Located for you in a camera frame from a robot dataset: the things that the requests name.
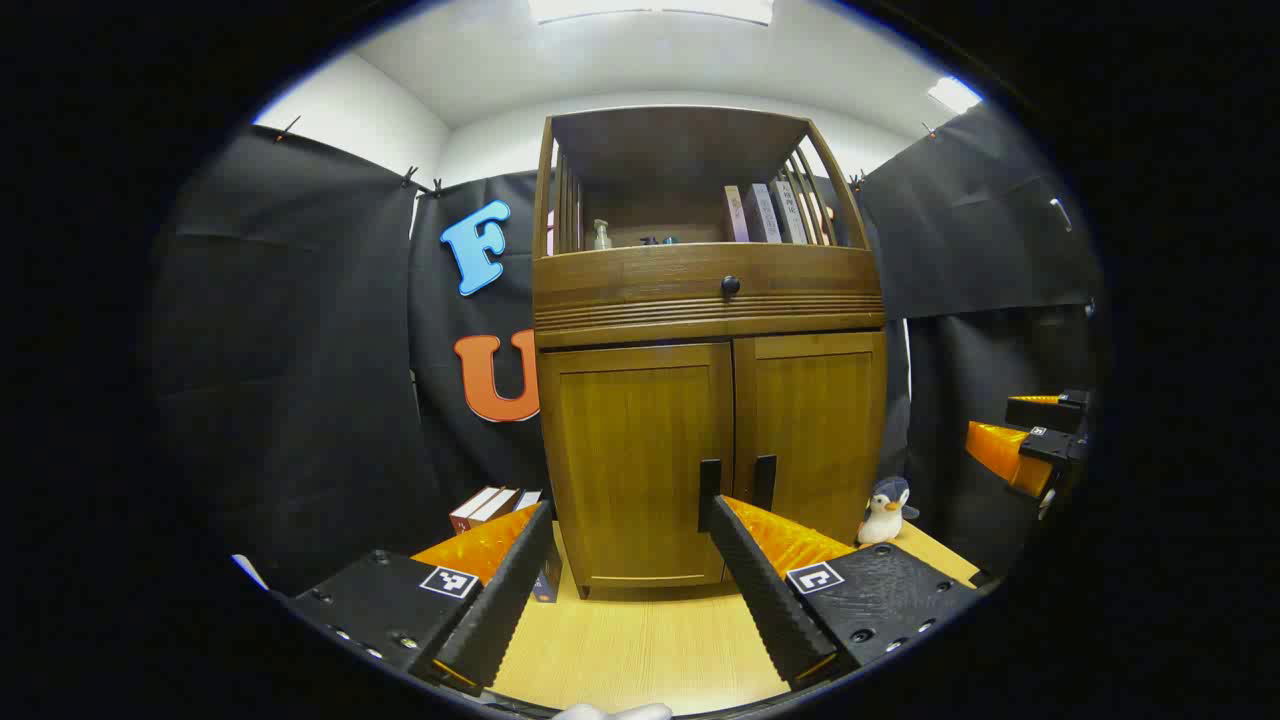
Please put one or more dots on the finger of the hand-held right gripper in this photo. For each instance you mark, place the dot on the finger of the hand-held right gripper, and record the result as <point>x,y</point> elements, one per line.
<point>1005,455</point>
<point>1035,412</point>

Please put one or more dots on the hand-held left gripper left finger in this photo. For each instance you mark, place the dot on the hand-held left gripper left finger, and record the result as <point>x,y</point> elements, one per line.
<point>500,600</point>

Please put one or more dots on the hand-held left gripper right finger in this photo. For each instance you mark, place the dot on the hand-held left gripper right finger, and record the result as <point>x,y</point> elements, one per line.
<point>765,600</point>

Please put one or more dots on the wooden shoe cabinet door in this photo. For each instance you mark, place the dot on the wooden shoe cabinet door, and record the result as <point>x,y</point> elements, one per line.
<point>630,450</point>
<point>810,420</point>

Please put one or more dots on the wooden double-door shoe cabinet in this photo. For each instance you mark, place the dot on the wooden double-door shoe cabinet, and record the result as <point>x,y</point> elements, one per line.
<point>700,322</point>

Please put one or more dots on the dark blue book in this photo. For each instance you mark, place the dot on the dark blue book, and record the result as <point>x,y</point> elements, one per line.
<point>548,585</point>

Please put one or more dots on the brown and white book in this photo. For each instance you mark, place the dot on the brown and white book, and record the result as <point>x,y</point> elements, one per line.
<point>503,500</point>

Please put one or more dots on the penguin plush toy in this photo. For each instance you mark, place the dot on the penguin plush toy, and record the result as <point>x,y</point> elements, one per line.
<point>885,520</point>

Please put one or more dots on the white upright book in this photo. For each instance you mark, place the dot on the white upright book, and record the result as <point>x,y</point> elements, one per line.
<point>790,212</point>

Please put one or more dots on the small ceiling light panel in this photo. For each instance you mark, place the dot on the small ceiling light panel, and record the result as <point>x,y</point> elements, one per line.
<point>953,95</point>

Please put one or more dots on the grey upright book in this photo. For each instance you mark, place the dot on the grey upright book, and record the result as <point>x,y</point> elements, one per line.
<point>763,213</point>

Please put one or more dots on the wooden drawer with black knob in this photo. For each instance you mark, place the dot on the wooden drawer with black knob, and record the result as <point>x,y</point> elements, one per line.
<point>640,275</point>

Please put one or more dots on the small pump bottle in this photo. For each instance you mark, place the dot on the small pump bottle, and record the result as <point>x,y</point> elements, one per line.
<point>601,238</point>

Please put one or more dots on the large ceiling light panel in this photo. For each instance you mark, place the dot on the large ceiling light panel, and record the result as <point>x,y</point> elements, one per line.
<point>650,10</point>

